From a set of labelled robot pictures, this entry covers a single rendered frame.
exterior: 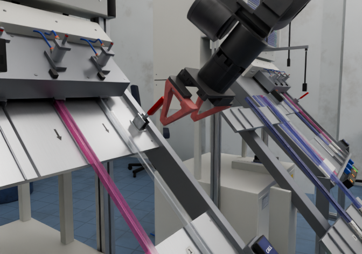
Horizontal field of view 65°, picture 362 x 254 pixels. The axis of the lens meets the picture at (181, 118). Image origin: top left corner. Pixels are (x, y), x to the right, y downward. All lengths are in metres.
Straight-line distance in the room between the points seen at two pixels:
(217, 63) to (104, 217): 0.62
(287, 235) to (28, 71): 0.76
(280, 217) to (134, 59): 4.11
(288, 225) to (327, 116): 3.23
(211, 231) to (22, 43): 0.52
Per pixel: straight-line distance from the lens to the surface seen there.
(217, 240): 0.62
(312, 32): 3.35
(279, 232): 0.92
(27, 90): 0.57
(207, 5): 0.46
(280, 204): 0.89
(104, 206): 0.91
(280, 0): 0.44
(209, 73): 0.46
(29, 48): 0.63
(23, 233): 1.18
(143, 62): 4.66
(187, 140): 4.38
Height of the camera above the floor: 1.11
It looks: 5 degrees down
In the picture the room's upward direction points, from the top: straight up
